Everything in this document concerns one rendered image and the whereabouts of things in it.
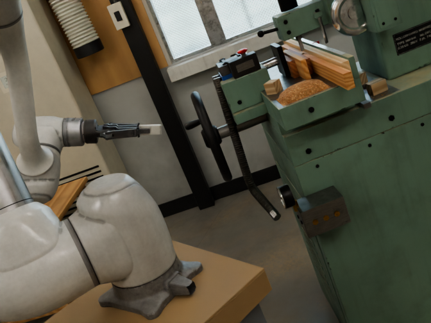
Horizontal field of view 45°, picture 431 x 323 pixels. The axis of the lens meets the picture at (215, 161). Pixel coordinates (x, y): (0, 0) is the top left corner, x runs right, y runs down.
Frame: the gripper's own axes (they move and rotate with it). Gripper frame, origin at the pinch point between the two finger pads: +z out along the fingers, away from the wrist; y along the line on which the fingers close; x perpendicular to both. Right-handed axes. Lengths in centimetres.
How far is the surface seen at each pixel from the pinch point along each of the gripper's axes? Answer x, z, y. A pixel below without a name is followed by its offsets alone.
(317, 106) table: -14, 42, -39
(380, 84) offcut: -17, 62, -26
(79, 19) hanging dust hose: -28, -37, 119
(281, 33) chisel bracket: -30, 38, -12
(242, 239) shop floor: 78, 40, 75
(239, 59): -23.1, 25.8, -16.1
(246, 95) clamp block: -13.2, 27.9, -16.0
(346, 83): -21, 46, -45
